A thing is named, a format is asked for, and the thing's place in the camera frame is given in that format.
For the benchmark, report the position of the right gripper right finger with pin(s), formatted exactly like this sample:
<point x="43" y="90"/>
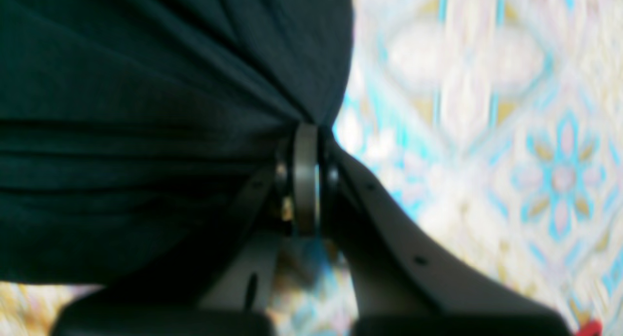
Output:
<point x="405" y="283"/>

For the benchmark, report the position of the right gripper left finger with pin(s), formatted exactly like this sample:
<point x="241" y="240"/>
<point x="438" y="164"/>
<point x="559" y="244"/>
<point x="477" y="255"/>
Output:
<point x="217" y="282"/>

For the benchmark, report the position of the black t-shirt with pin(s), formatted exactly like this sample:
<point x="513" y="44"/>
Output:
<point x="127" y="124"/>

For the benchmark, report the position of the patterned tablecloth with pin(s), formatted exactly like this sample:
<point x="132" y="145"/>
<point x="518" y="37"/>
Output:
<point x="497" y="126"/>

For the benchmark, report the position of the lower right table clamp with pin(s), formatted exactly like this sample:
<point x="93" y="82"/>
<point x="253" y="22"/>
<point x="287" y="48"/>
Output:
<point x="590" y="328"/>

